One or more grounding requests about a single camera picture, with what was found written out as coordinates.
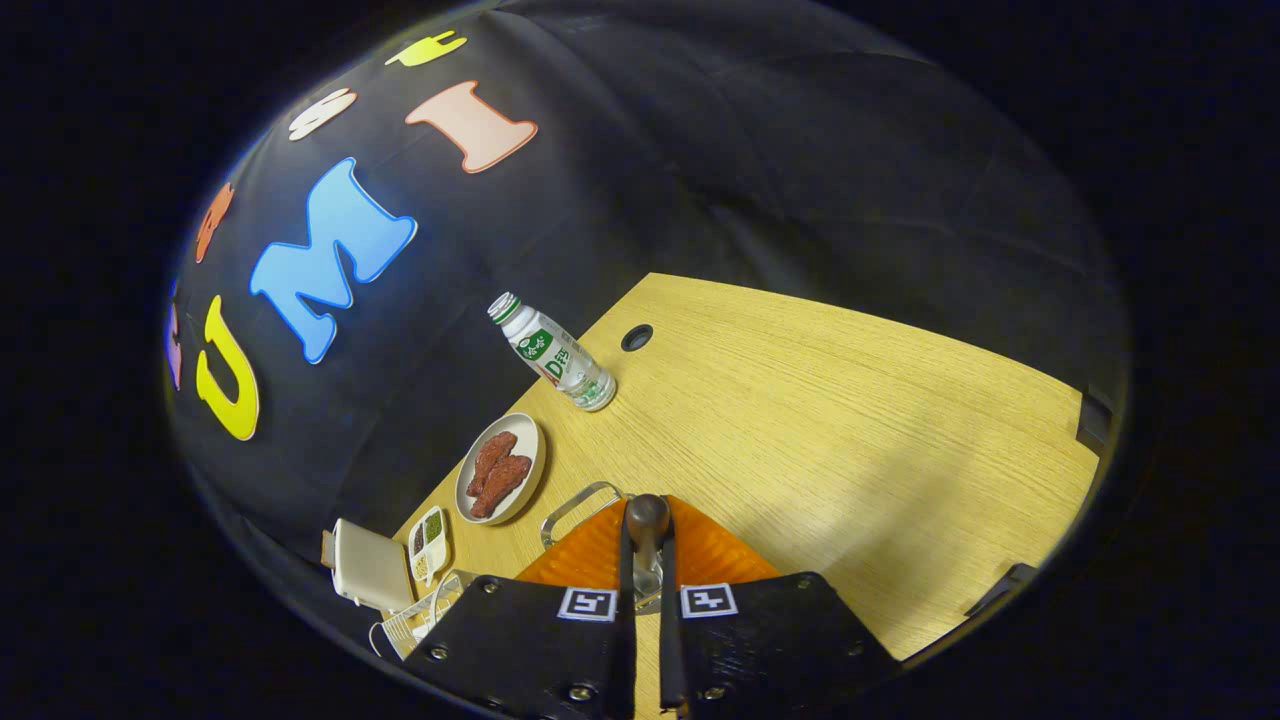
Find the white divided dish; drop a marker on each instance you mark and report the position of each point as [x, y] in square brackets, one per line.
[430, 545]

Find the brown toast slice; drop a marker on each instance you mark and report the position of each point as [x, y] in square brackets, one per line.
[328, 549]

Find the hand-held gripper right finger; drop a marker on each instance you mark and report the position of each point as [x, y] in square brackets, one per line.
[668, 650]

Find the black table edge bracket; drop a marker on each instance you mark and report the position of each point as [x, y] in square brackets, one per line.
[1003, 590]
[1095, 422]

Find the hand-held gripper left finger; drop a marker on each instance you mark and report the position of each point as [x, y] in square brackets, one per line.
[627, 650]

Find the white toaster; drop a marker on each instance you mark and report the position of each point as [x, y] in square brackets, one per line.
[370, 570]

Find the beige round plate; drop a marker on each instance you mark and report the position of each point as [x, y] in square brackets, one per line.
[528, 440]

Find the green mung beans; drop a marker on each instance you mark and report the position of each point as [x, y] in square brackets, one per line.
[435, 528]

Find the black backdrop cloth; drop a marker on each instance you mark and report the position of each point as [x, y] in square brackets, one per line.
[750, 150]

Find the white green drink bottle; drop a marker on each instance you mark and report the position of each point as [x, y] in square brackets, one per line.
[555, 355]

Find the red meat slice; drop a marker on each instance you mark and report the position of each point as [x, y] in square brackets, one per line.
[490, 462]
[503, 485]

